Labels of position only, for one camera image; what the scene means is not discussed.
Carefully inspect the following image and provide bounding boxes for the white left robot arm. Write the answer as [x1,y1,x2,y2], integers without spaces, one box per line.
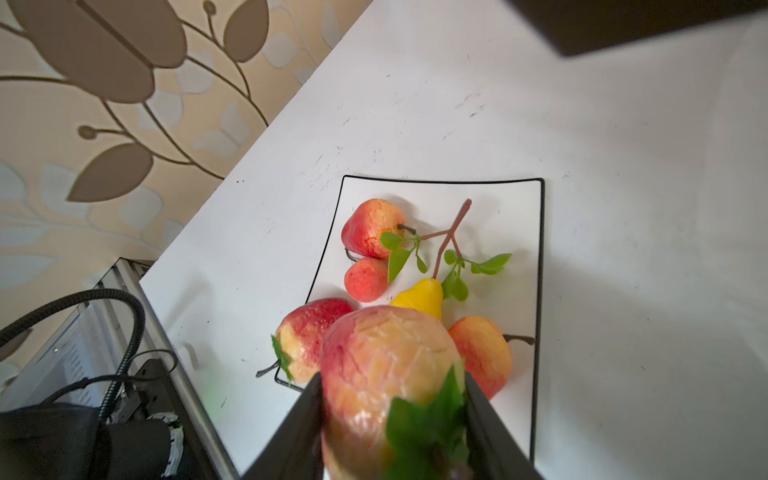
[508,0,767,57]

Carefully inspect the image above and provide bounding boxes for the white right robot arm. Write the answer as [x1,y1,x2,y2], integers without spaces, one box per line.
[1,289,538,479]

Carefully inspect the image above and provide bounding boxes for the yellow fake lemon with leaves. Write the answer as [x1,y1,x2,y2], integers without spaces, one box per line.
[379,199,512,319]

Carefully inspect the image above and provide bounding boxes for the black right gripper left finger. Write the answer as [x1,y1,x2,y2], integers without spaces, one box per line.
[241,373,324,480]

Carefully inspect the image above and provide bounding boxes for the small red fake cherry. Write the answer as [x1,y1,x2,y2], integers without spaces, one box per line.
[344,258,389,303]

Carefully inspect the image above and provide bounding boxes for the red green fake apple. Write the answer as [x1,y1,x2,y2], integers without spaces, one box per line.
[256,297,357,388]

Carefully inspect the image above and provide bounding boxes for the red fake strawberry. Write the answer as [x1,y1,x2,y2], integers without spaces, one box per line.
[448,316,536,400]

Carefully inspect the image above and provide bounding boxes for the white tray black rim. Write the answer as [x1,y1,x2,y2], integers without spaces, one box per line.
[306,175,545,459]

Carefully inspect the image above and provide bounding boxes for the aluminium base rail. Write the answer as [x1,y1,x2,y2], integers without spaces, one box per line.
[1,259,238,479]

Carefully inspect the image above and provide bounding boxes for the red fake pear with stem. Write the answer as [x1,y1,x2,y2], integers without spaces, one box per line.
[341,198,407,260]

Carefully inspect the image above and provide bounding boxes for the white plastic bag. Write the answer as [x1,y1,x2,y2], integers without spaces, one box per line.
[697,16,767,339]

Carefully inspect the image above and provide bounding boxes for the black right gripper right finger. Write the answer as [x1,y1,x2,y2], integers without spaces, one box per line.
[465,372,543,480]

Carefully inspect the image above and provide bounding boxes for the pale fake strawberry green leaves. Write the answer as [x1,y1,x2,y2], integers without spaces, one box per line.
[320,306,472,479]

